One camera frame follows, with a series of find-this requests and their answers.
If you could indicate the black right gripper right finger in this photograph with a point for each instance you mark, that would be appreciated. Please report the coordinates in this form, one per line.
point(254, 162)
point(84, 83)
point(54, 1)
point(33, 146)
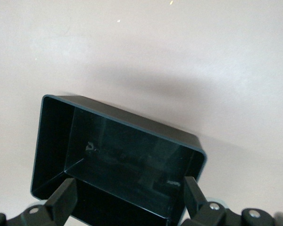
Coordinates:
point(212, 216)

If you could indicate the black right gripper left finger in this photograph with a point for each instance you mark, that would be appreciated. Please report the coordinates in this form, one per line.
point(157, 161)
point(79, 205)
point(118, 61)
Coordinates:
point(59, 207)

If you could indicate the black plastic box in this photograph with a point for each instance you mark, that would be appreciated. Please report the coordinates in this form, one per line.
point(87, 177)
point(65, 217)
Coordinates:
point(122, 153)

